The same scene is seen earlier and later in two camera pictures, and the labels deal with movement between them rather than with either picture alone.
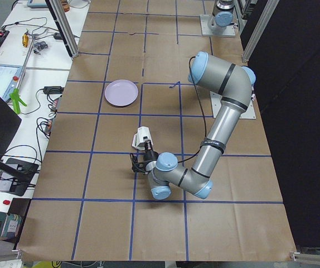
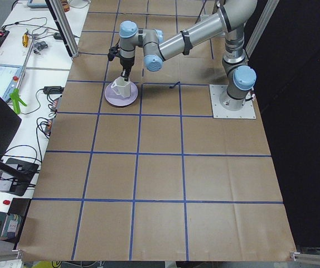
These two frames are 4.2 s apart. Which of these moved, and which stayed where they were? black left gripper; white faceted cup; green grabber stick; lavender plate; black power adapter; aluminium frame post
Moved: black left gripper; white faceted cup
Stayed: black power adapter; green grabber stick; lavender plate; aluminium frame post
